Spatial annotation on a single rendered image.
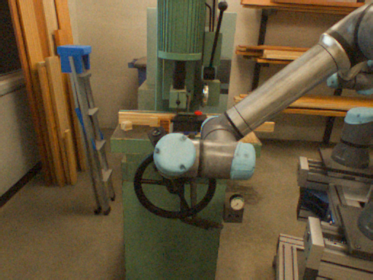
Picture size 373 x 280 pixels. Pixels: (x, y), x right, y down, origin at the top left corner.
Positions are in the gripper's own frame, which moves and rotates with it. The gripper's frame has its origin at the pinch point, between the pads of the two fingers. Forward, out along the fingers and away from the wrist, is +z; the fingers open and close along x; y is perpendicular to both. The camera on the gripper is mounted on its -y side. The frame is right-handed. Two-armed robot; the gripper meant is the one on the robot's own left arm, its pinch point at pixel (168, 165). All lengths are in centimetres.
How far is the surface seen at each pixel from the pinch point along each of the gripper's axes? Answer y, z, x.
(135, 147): -15.1, 27.9, -7.1
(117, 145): -18.9, 27.7, -13.1
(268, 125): -1, 37, 50
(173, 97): -27.5, 27.1, 15.1
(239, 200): 21.7, 33.0, 21.5
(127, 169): -9.4, 33.5, -13.9
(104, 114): -123, 272, -30
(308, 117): -5, 251, 196
